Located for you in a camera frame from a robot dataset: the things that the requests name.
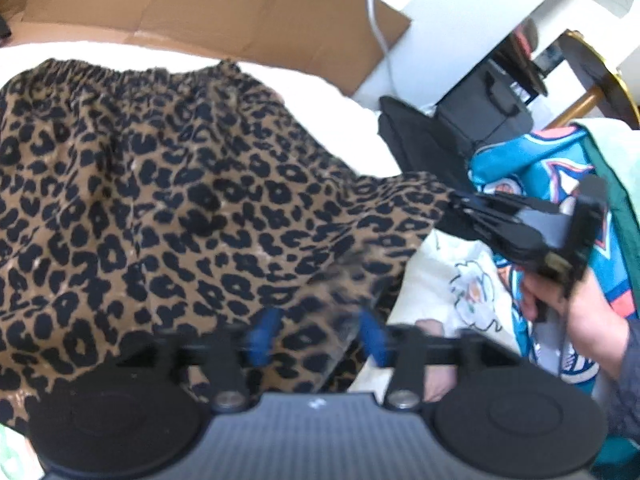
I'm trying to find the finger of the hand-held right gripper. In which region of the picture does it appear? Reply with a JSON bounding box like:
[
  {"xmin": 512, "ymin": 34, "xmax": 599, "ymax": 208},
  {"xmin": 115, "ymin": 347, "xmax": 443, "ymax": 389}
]
[
  {"xmin": 440, "ymin": 207, "xmax": 546, "ymax": 261},
  {"xmin": 450, "ymin": 191, "xmax": 560, "ymax": 216}
]

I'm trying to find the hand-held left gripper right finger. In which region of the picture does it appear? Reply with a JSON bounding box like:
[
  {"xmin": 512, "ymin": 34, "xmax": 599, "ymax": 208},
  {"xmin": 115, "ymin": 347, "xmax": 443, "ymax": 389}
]
[{"xmin": 357, "ymin": 307, "xmax": 506, "ymax": 411}]

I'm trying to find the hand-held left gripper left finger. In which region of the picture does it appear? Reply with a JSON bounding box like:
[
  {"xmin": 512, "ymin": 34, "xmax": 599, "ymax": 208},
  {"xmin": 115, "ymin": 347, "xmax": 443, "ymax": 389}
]
[{"xmin": 155, "ymin": 307, "xmax": 281, "ymax": 411}]

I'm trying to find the leopard print skirt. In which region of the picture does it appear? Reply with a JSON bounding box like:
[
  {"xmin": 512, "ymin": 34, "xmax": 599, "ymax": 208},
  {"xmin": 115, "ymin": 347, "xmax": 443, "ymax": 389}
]
[{"xmin": 0, "ymin": 58, "xmax": 463, "ymax": 436}]

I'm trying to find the person's right hand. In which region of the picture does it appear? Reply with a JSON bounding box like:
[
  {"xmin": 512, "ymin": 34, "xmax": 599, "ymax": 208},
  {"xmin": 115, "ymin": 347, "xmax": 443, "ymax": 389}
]
[{"xmin": 520, "ymin": 267, "xmax": 631, "ymax": 386}]

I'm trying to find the teal patterned blanket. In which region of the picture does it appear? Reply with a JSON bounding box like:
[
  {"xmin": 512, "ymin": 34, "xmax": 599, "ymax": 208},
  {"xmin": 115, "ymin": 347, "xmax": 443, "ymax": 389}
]
[{"xmin": 467, "ymin": 125, "xmax": 640, "ymax": 396}]

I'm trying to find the green cloth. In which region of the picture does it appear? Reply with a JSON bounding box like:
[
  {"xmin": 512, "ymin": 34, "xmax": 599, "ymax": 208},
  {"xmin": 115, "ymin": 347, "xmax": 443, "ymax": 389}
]
[{"xmin": 570, "ymin": 117, "xmax": 640, "ymax": 321}]

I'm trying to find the black suitcase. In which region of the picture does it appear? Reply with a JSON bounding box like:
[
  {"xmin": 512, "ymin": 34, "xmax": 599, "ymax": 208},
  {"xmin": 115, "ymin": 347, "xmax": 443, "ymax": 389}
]
[{"xmin": 435, "ymin": 30, "xmax": 548, "ymax": 153}]

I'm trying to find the black folded garment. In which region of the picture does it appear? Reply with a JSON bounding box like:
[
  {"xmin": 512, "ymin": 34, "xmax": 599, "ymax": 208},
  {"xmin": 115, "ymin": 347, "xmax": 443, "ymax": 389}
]
[{"xmin": 377, "ymin": 96, "xmax": 476, "ymax": 193}]

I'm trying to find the reddish brown object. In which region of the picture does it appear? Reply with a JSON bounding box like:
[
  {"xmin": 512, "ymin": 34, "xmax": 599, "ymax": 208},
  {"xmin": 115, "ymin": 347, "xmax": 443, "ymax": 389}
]
[{"xmin": 512, "ymin": 22, "xmax": 541, "ymax": 58}]

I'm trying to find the bear printed blanket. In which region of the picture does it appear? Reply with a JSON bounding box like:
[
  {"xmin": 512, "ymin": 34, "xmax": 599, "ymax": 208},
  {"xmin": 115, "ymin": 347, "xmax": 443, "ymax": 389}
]
[{"xmin": 0, "ymin": 40, "xmax": 521, "ymax": 406}]

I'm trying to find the brown cardboard sheet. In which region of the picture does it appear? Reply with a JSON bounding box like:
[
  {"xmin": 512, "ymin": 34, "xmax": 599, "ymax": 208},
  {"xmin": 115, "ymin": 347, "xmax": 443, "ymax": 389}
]
[{"xmin": 0, "ymin": 0, "xmax": 412, "ymax": 97}]

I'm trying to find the white cable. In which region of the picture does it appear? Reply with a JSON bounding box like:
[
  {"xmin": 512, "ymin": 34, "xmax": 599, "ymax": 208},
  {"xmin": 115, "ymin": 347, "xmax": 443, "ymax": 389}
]
[{"xmin": 362, "ymin": 0, "xmax": 401, "ymax": 91}]

